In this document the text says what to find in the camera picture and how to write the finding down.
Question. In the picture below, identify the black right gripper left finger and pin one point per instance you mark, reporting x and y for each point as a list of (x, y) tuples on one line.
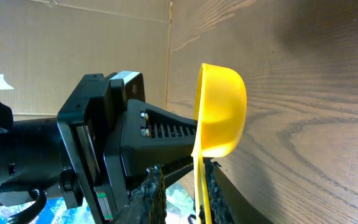
[(148, 203)]

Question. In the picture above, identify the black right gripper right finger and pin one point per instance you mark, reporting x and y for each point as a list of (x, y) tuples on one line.
[(226, 202)]

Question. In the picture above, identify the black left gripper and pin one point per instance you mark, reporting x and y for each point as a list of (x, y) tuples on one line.
[(90, 123)]

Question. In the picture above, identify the yellow measuring scoop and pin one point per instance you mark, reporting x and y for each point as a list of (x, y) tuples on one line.
[(220, 110)]

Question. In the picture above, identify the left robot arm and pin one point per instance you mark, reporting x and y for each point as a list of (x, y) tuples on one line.
[(34, 167)]

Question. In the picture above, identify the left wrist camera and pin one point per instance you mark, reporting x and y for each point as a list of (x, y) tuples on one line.
[(126, 85)]

